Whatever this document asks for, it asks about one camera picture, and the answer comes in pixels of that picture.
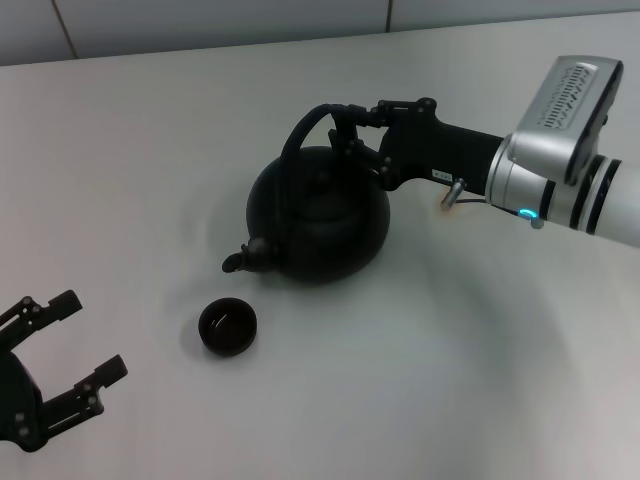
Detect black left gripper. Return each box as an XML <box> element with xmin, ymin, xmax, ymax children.
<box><xmin>0</xmin><ymin>288</ymin><xmax>129</xmax><ymax>454</ymax></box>

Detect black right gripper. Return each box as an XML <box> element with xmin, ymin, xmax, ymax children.
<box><xmin>327</xmin><ymin>97</ymin><xmax>504</xmax><ymax>197</ymax></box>

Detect black round teapot with handle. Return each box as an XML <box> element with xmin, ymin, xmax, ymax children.
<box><xmin>222</xmin><ymin>103</ymin><xmax>393</xmax><ymax>286</ymax></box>

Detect small black teacup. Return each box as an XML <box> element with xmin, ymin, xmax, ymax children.
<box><xmin>198</xmin><ymin>296</ymin><xmax>260</xmax><ymax>357</ymax></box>

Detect right gripper metal cable connector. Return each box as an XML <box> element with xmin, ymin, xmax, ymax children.
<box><xmin>438</xmin><ymin>177</ymin><xmax>519</xmax><ymax>217</ymax></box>

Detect silver vented wrist camera box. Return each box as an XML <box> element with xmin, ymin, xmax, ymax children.
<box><xmin>512</xmin><ymin>54</ymin><xmax>625</xmax><ymax>184</ymax></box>

